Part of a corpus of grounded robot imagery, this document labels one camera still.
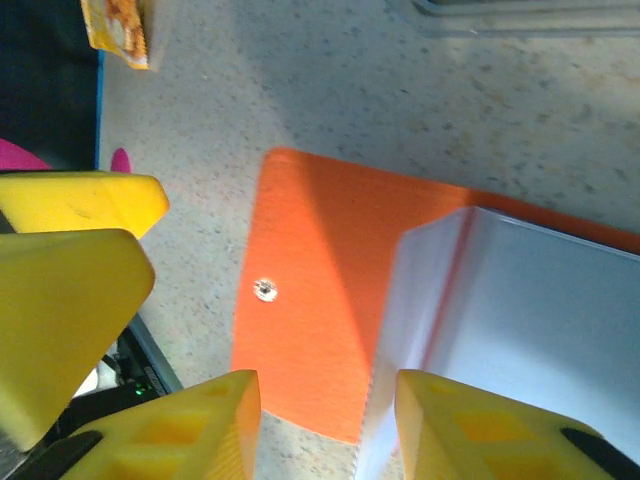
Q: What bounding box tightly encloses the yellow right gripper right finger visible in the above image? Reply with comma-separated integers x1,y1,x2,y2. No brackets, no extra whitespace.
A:
394,368,640,480

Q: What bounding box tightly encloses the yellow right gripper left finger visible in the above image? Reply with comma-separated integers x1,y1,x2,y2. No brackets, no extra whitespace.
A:
9,368,263,480

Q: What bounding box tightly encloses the orange card holder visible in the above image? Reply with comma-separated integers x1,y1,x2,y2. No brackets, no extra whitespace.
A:
230,146,640,480

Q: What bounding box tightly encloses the pink round lid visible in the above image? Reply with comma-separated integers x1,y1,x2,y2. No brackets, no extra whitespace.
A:
0,138,133,174

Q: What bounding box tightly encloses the yellow snack packet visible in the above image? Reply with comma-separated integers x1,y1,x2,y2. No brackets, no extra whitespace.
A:
79,0,152,71

